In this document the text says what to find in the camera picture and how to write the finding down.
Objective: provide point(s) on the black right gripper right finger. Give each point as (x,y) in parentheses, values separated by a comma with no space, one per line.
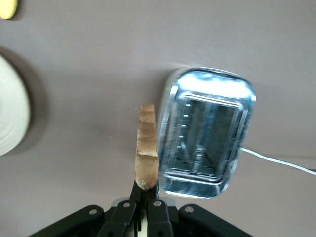
(158,214)

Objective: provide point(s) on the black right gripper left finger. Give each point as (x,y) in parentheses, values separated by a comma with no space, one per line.
(123,214)

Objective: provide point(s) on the brown toast slice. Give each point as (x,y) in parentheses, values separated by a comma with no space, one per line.
(146,148)

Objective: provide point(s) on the round wooden plate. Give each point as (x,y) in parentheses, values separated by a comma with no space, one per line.
(11,106)

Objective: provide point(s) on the silver beige toaster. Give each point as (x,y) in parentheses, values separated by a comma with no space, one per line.
(205,133)

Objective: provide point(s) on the yellow quilted oven mitt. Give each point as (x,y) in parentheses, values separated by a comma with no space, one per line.
(7,8)

